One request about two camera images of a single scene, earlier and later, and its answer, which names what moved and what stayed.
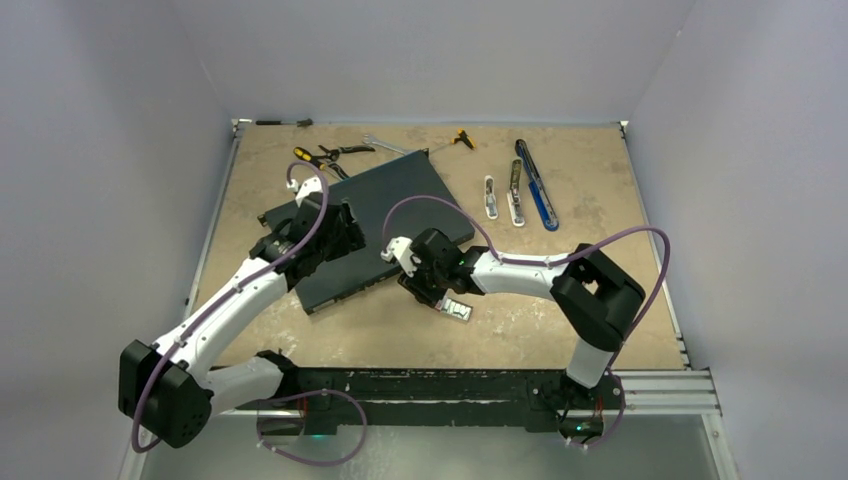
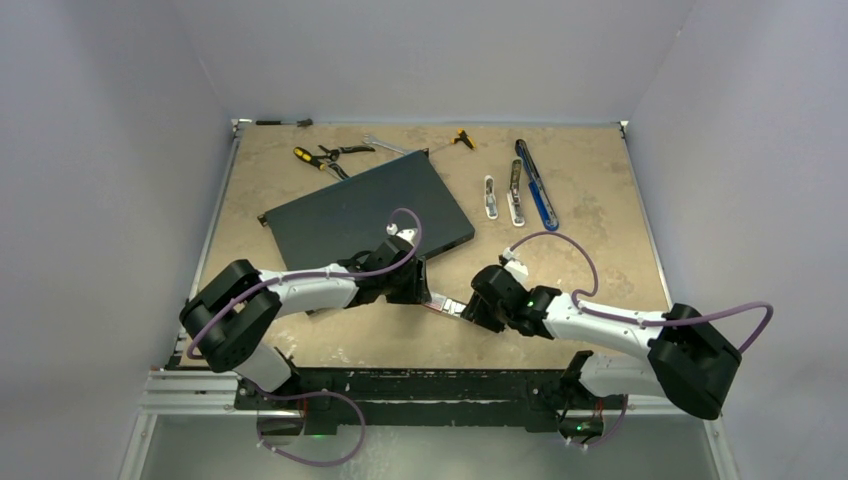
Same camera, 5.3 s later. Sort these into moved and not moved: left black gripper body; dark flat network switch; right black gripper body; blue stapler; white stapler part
Moved: left black gripper body; right black gripper body
Not moved: white stapler part; dark flat network switch; blue stapler
